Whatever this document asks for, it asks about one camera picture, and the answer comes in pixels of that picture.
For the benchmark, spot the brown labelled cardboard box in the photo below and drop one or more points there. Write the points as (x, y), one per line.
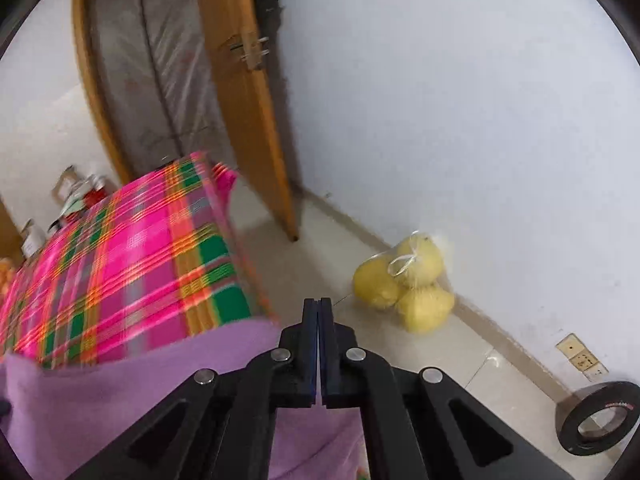
(67, 185)

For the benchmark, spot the yellow pomelo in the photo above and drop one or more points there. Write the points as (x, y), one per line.
(425, 262)
(427, 310)
(375, 285)

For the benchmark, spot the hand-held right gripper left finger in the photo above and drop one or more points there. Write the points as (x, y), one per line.
(310, 360)

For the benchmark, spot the wooden door frame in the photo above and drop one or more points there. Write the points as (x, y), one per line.
(95, 85)

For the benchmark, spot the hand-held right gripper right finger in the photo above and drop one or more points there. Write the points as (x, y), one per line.
(327, 360)

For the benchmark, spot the pink green plaid blanket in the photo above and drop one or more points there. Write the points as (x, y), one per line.
(125, 270)

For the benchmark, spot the purple fleece pants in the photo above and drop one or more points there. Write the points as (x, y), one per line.
(125, 400)

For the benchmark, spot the translucent screen curtain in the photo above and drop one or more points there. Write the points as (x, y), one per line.
(150, 60)

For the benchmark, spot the wall socket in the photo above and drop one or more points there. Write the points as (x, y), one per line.
(582, 357)

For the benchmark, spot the black tape roll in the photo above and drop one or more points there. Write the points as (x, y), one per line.
(567, 430)

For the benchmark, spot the wooden door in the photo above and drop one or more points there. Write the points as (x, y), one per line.
(240, 110)

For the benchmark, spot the white cardboard box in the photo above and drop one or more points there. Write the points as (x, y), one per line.
(34, 240)

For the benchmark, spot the clear plastic fruit bag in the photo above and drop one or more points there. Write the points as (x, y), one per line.
(405, 262)

